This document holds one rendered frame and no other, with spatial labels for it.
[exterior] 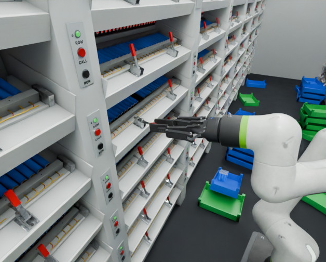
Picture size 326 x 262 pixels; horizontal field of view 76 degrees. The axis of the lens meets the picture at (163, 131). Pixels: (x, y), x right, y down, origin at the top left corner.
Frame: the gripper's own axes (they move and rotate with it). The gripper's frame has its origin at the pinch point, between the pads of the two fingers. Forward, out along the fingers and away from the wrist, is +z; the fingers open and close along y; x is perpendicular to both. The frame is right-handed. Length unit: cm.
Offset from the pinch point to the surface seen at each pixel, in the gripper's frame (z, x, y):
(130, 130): 9.9, 0.0, -4.8
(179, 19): 7, 30, 43
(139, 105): 12.2, 4.1, 6.8
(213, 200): 5, -96, 58
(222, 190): -3, -85, 60
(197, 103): 12, -19, 65
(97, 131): 3.8, 10.1, -22.7
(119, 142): 9.1, -0.4, -12.1
